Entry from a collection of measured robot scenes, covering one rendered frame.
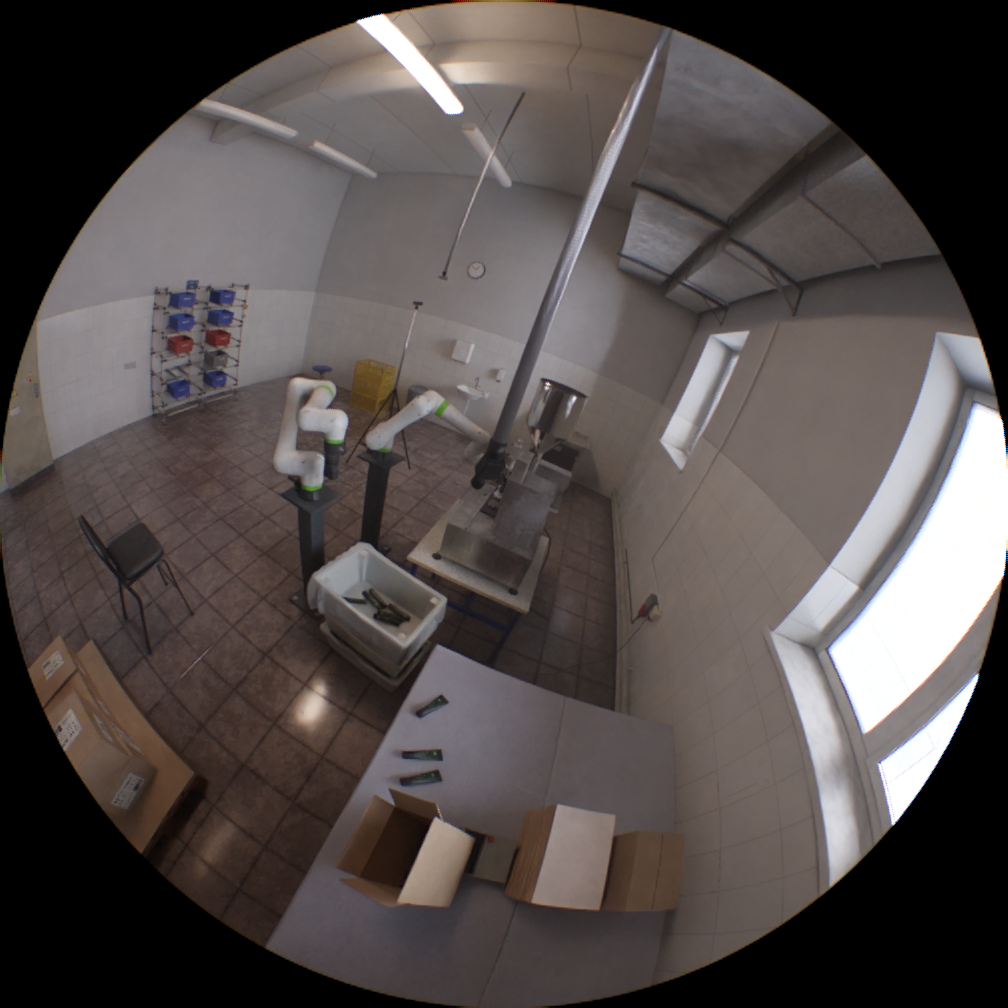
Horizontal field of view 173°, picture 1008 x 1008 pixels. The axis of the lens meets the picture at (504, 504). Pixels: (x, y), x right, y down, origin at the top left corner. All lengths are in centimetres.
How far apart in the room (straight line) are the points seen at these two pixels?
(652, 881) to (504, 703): 95
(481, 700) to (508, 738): 20
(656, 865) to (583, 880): 26
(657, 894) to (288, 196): 800
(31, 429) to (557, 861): 575
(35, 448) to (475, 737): 549
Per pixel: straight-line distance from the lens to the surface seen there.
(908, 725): 175
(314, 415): 150
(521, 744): 144
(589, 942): 155
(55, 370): 567
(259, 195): 665
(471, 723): 141
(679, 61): 185
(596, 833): 122
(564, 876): 116
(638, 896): 129
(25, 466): 554
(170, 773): 217
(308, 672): 228
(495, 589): 186
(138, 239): 579
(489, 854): 127
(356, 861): 106
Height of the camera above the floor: 203
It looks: 29 degrees down
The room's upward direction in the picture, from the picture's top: 22 degrees clockwise
